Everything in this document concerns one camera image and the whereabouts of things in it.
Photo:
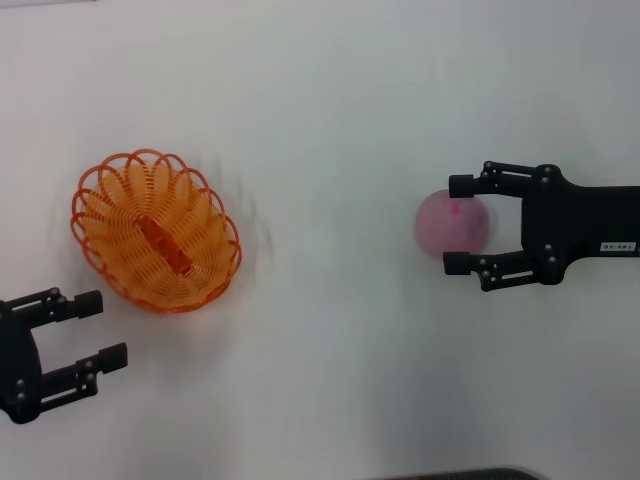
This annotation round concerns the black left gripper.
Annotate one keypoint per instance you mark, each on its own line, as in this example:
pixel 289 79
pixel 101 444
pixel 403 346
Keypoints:
pixel 20 370

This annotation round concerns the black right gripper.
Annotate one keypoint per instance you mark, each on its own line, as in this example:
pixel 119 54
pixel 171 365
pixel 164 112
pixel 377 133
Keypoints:
pixel 575 220

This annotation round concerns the pink peach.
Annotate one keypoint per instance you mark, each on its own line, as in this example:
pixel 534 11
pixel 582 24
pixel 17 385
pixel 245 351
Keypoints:
pixel 452 225

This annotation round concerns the orange plastic woven basket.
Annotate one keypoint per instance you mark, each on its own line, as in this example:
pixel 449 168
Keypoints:
pixel 150 250

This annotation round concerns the dark rounded robot base edge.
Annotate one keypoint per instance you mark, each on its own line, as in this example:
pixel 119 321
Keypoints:
pixel 465 475

